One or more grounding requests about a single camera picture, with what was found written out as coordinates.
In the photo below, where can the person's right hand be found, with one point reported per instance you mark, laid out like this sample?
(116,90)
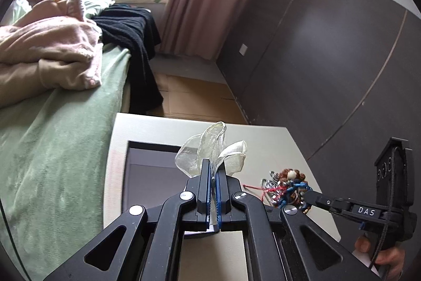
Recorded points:
(394,257)

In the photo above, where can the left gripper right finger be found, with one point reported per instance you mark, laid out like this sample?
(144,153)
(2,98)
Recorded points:
(222,193)

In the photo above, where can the white wall switch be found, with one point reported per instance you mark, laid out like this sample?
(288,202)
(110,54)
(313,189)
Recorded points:
(243,49)

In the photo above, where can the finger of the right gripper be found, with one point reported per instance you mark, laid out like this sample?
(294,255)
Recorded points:
(333,205)

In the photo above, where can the black jewelry box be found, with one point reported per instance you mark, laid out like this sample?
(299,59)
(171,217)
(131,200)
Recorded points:
(150,175)

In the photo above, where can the green bed blanket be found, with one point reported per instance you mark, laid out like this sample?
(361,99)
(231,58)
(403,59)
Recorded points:
(54,148)

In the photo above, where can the pink fleece blanket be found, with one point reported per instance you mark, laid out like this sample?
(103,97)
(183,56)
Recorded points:
(52,46)

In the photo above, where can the black knitted garment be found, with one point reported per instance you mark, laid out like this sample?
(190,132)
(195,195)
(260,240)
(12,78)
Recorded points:
(134,28)

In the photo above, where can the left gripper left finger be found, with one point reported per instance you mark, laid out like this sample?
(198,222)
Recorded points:
(204,190)

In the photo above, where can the clear plastic bag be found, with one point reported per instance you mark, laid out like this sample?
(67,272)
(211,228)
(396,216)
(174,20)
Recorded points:
(210,145)

